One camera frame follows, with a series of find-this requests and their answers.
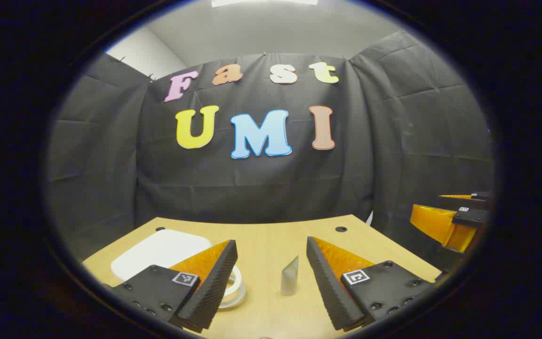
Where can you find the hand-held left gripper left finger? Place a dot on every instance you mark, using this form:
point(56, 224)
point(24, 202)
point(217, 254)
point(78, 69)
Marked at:
point(212, 282)

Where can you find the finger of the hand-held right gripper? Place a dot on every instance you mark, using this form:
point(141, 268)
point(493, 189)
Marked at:
point(433, 221)
point(480, 200)

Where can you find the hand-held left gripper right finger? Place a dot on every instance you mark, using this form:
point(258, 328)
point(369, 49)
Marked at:
point(330, 287)

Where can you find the grey green cosmetic tube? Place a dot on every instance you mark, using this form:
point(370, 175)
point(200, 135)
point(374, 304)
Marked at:
point(290, 278)

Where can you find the white suitcase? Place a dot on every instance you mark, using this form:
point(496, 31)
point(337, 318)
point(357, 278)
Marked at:
point(158, 252)

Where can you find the black backdrop cloth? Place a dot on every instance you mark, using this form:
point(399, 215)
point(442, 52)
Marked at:
point(252, 188)

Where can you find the ceiling light panel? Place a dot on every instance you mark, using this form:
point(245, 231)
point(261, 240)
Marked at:
point(264, 2)

